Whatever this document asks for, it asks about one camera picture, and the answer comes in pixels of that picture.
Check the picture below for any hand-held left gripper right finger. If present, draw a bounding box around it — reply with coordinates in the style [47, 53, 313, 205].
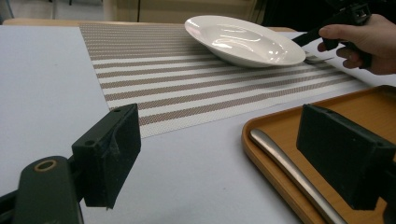
[296, 104, 396, 211]

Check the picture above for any light wooden furniture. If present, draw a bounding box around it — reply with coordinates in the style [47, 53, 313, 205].
[102, 0, 260, 24]

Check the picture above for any white deep plate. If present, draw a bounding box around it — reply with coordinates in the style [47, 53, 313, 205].
[184, 15, 307, 69]

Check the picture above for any striped woven placemat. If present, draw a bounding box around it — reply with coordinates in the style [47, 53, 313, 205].
[78, 22, 363, 139]

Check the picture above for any brown wooden tray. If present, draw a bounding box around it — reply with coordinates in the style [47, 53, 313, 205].
[241, 84, 396, 224]

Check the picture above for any silver table knife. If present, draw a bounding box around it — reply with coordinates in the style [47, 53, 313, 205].
[248, 128, 348, 224]

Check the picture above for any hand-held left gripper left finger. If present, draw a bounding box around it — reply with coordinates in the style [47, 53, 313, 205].
[71, 103, 142, 210]

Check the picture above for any white table cover sheet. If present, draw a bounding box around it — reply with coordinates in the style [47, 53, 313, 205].
[0, 24, 396, 224]

